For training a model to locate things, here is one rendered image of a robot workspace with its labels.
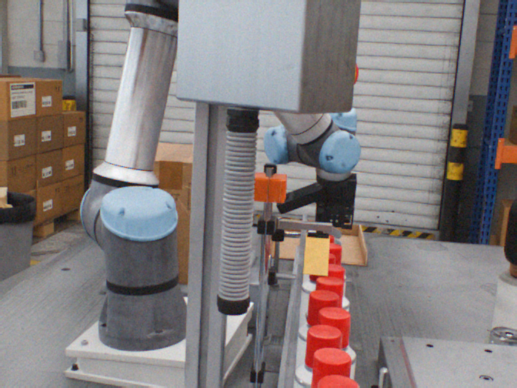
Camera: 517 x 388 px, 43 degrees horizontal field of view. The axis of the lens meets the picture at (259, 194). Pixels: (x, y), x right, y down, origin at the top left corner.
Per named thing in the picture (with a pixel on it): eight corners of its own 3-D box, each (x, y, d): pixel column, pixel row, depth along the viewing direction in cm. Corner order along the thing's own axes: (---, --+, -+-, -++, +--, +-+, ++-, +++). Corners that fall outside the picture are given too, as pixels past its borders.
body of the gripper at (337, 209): (351, 233, 140) (357, 185, 134) (311, 230, 141) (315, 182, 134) (351, 214, 147) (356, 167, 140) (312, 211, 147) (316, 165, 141)
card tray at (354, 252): (365, 265, 169) (367, 251, 169) (267, 258, 172) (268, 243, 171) (359, 237, 199) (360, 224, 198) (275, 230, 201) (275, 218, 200)
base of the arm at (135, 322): (168, 356, 98) (165, 295, 96) (80, 345, 102) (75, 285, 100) (205, 317, 112) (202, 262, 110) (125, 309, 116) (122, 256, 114)
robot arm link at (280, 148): (285, 131, 119) (335, 121, 123) (258, 125, 128) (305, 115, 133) (289, 172, 121) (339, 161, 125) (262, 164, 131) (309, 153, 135)
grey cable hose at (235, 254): (247, 319, 66) (259, 111, 62) (213, 316, 66) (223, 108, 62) (251, 306, 69) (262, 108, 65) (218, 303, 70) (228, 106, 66)
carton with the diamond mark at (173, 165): (221, 287, 141) (228, 165, 136) (112, 279, 142) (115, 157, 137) (234, 249, 171) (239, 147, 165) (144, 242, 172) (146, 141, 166)
